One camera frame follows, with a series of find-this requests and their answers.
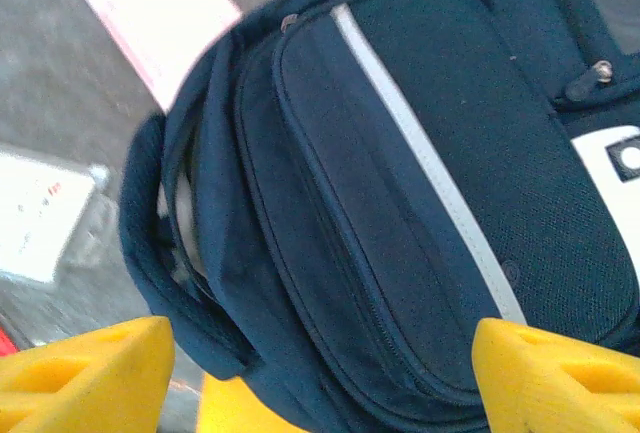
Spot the navy blue backpack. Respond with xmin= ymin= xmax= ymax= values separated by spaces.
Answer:
xmin=118 ymin=0 xmax=640 ymax=433

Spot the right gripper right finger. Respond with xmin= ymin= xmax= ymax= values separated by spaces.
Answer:
xmin=472 ymin=317 xmax=640 ymax=433

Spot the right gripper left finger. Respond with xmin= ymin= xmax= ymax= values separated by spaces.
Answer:
xmin=0 ymin=316 xmax=176 ymax=433

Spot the small red item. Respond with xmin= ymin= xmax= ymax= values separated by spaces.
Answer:
xmin=0 ymin=325 xmax=20 ymax=354

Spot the white box with red print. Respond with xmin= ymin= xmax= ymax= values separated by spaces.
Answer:
xmin=0 ymin=145 xmax=112 ymax=285

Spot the pink pencil case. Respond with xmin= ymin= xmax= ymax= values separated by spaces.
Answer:
xmin=63 ymin=0 xmax=246 ymax=115

